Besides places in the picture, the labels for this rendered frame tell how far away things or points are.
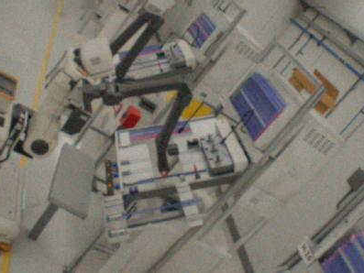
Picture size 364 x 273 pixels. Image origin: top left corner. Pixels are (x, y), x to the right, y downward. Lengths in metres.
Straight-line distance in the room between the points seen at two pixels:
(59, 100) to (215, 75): 1.89
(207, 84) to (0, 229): 2.22
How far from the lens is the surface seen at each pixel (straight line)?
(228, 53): 3.84
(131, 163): 2.80
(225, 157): 2.66
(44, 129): 2.38
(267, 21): 5.77
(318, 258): 1.93
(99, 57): 2.21
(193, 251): 2.98
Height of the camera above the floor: 2.01
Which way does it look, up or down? 20 degrees down
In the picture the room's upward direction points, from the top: 39 degrees clockwise
